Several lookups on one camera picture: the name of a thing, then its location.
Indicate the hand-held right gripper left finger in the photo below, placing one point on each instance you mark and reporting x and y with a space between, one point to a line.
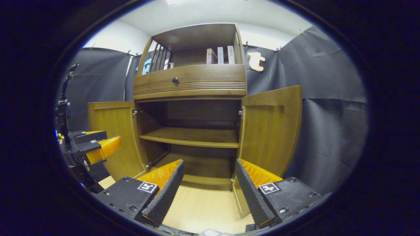
164 196

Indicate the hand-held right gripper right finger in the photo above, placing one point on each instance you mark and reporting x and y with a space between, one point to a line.
252 196

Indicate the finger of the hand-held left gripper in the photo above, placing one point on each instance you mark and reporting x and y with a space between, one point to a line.
108 147
92 136

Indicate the wooden shoe cabinet door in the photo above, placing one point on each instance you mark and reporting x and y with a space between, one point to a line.
115 131
269 131

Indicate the metal door hinge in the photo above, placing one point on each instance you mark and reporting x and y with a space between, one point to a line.
241 112
148 165
233 179
134 112

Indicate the wooden inner shelf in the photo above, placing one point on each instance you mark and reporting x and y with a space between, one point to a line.
190 136

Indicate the black backdrop cloth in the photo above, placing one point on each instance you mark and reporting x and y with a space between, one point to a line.
328 131

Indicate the wooden ridged drawer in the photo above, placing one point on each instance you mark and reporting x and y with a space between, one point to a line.
210 75

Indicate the white book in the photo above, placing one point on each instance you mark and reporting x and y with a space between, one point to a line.
231 55

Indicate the grey book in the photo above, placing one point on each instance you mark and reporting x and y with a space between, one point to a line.
220 55

